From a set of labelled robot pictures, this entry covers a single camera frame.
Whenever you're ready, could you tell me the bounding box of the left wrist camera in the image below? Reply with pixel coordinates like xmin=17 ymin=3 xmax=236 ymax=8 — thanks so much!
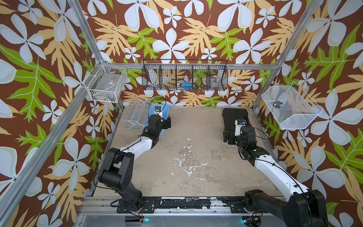
xmin=154 ymin=106 xmax=162 ymax=114

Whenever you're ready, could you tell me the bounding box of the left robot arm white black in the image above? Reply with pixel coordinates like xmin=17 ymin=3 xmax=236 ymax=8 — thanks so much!
xmin=98 ymin=114 xmax=171 ymax=212

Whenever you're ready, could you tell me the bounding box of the black plastic tool case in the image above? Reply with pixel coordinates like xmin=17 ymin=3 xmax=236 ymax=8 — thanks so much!
xmin=222 ymin=108 xmax=250 ymax=133

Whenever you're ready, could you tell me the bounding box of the blue item in black basket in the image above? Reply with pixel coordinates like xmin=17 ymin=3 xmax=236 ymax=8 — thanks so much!
xmin=181 ymin=82 xmax=192 ymax=91

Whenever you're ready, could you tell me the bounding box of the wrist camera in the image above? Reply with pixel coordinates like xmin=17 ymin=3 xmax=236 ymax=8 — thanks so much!
xmin=154 ymin=106 xmax=162 ymax=114
xmin=234 ymin=119 xmax=246 ymax=137

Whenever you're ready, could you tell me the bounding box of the blue clear plastic toolbox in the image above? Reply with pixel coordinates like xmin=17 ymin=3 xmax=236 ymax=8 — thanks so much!
xmin=121 ymin=98 xmax=170 ymax=131

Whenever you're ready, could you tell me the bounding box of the small metal item in basket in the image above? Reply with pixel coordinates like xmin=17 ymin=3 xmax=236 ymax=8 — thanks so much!
xmin=273 ymin=100 xmax=282 ymax=109

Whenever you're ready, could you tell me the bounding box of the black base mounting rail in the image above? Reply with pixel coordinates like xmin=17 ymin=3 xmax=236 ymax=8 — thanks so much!
xmin=117 ymin=196 xmax=269 ymax=214

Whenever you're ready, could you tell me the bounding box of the white wire basket left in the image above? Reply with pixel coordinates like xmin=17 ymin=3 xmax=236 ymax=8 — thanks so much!
xmin=84 ymin=61 xmax=127 ymax=103

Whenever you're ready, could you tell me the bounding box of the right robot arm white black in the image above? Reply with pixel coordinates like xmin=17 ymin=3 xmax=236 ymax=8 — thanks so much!
xmin=223 ymin=125 xmax=328 ymax=227

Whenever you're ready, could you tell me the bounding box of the white mesh basket right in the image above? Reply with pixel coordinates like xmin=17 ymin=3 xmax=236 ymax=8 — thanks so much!
xmin=262 ymin=82 xmax=323 ymax=130

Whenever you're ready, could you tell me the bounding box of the black wire mesh basket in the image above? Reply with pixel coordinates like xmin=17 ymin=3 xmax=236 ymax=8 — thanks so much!
xmin=141 ymin=59 xmax=228 ymax=91

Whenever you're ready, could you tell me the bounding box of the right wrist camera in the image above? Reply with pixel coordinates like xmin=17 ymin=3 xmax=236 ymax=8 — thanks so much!
xmin=234 ymin=119 xmax=246 ymax=137

